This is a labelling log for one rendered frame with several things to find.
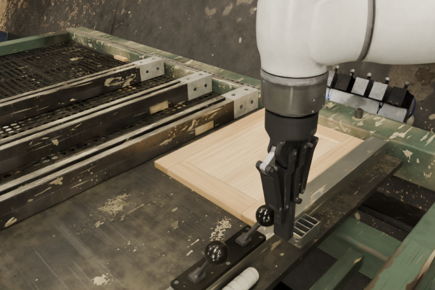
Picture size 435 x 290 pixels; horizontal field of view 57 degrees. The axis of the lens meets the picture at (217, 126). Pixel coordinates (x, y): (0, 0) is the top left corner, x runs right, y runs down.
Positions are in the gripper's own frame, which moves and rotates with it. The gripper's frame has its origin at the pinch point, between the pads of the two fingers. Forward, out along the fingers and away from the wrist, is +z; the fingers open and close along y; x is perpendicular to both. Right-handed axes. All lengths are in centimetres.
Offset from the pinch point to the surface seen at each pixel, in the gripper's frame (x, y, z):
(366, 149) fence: 8, 49, 11
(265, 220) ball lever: 2.6, -1.7, 0.8
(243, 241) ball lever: 8.0, -0.9, 9.6
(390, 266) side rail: -13.9, 12.8, 10.4
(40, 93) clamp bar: 107, 3, 8
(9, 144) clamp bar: 77, -18, 8
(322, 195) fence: 6.3, 23.7, 11.5
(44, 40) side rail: 193, 42, 12
